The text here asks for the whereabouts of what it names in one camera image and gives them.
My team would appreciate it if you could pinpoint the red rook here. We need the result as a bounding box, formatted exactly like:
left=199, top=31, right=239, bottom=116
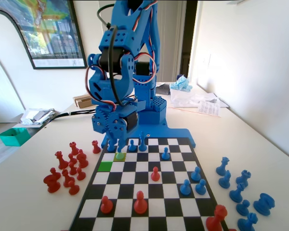
left=91, top=140, right=102, bottom=154
left=69, top=141, right=79, bottom=156

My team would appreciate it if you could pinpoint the blue king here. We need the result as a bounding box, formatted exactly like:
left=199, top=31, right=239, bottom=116
left=138, top=131, right=147, bottom=152

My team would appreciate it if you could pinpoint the black and white chessboard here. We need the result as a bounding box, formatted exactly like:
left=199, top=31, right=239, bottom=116
left=68, top=137, right=229, bottom=231

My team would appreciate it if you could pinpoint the red bishop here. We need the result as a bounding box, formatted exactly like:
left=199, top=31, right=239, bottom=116
left=62, top=169, right=76, bottom=188
left=76, top=149, right=89, bottom=168

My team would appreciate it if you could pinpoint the long brown cardboard box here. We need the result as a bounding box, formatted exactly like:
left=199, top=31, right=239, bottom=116
left=72, top=94, right=97, bottom=109

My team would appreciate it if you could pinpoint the red queen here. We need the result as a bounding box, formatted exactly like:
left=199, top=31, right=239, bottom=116
left=54, top=151, right=69, bottom=170

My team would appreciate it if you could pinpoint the clear plastic bag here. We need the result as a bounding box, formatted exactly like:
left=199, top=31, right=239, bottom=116
left=170, top=88, right=229, bottom=109

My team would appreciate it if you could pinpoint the printed paper sheet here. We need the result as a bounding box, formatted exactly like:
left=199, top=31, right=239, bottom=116
left=197, top=100, right=222, bottom=118

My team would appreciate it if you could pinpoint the green open box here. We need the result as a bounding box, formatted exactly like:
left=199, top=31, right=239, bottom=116
left=0, top=127, right=31, bottom=147

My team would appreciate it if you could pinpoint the blue queen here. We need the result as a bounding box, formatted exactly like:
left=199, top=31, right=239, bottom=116
left=215, top=156, right=230, bottom=176

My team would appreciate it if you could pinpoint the black framed poster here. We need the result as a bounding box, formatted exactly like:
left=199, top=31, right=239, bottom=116
left=0, top=0, right=89, bottom=70

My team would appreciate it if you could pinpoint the red king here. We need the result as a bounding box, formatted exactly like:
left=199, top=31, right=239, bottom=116
left=205, top=204, right=228, bottom=231

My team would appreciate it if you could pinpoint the blue rook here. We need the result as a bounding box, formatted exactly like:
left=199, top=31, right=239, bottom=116
left=236, top=169, right=252, bottom=188
left=253, top=192, right=276, bottom=216

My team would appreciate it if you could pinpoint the white arched panel dark rim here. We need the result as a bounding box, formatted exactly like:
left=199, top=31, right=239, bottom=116
left=0, top=9, right=36, bottom=123

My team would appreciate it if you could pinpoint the black table cable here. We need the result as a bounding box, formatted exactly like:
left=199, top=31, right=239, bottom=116
left=47, top=108, right=97, bottom=126
left=71, top=109, right=97, bottom=116

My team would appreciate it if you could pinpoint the blue arm base plate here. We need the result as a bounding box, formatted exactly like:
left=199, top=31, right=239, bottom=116
left=101, top=117, right=197, bottom=149

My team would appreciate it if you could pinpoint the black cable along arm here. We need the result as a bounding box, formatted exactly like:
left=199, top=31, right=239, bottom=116
left=97, top=3, right=125, bottom=108

